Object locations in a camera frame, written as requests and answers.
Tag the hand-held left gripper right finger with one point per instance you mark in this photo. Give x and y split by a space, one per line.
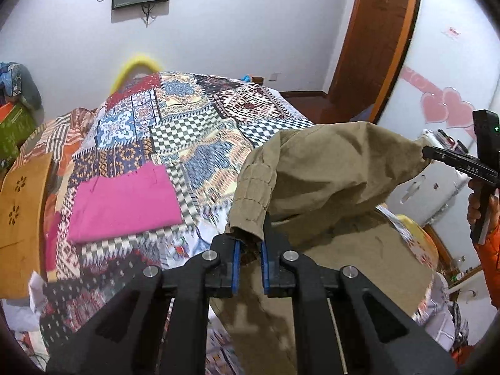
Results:
266 267

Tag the person's right forearm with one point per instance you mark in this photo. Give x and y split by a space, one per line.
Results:
493 265

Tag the white wall socket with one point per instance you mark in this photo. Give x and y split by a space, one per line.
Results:
275 76

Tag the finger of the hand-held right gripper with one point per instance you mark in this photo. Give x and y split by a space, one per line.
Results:
457 164

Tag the white paper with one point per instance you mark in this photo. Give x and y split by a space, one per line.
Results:
37 293

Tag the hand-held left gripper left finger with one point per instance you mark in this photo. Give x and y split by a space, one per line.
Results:
236 267

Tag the brown wooden door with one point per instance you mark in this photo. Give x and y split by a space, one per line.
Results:
373 39

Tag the yellow curved headboard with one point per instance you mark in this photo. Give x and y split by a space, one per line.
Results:
134 66

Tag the wooden board with flower cutouts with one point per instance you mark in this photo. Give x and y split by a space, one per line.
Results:
21 222

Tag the pile of blue-grey clothes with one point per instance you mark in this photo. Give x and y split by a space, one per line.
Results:
17 82

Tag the pink heart wall stickers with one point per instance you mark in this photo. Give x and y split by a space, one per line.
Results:
445 105

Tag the folded pink cloth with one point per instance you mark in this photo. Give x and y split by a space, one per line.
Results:
125 203

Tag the orange striped quilt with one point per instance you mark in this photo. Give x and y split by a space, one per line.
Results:
58 129

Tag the patchwork printed blanket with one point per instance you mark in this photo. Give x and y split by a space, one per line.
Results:
187 140

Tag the khaki pants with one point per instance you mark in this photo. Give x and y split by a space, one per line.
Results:
332 172

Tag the person's right hand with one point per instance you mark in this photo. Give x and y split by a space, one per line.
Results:
474 207

